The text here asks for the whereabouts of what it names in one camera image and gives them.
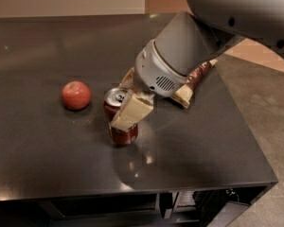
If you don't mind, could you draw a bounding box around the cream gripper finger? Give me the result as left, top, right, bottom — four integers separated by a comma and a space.
118, 68, 135, 90
110, 90, 154, 131

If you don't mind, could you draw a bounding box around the red coke can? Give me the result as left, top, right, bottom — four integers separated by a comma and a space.
103, 88, 138, 146

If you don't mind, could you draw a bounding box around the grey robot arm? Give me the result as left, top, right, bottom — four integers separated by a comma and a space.
110, 0, 284, 131

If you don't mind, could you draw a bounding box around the red apple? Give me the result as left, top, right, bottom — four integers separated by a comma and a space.
62, 81, 92, 111

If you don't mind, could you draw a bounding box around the brown chip bag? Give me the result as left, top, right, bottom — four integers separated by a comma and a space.
171, 59, 218, 109

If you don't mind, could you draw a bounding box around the dark table frame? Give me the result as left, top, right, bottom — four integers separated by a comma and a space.
0, 182, 275, 227

